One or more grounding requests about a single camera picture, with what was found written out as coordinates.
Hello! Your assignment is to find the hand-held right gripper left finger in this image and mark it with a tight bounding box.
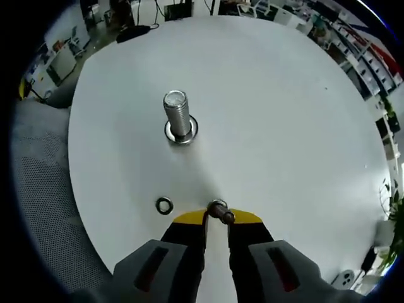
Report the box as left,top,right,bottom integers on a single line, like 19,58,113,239
71,207,210,303

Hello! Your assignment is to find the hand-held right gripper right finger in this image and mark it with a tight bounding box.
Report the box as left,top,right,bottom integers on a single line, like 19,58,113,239
226,208,364,303

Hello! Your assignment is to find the small steel washer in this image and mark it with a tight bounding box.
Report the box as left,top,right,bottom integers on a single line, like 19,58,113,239
156,197,174,215

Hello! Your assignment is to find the thin threaded steel stud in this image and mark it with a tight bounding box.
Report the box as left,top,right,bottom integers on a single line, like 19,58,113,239
206,198,237,225

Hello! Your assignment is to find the large threaded steel stud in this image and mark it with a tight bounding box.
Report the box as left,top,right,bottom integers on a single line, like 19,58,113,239
162,90,199,146

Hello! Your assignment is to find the white handheld controller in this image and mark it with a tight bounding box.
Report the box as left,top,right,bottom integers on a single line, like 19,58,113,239
330,268,356,288

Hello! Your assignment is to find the white office cabinet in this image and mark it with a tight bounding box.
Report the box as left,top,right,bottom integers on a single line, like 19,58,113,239
44,47,78,86

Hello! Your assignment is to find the black desktop object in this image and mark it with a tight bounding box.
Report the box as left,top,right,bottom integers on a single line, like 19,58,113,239
361,249,376,273

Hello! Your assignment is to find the green potted plant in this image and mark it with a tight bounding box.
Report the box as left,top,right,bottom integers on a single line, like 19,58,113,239
377,176,404,274

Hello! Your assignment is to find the white mesh chair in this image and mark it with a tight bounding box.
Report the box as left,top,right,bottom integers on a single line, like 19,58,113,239
11,86,110,294

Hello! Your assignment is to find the small dark plant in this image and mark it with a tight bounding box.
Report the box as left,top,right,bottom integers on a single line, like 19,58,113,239
380,97,400,133

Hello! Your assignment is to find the shelving unit with white bins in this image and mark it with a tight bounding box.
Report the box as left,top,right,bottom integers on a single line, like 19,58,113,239
315,12,404,102

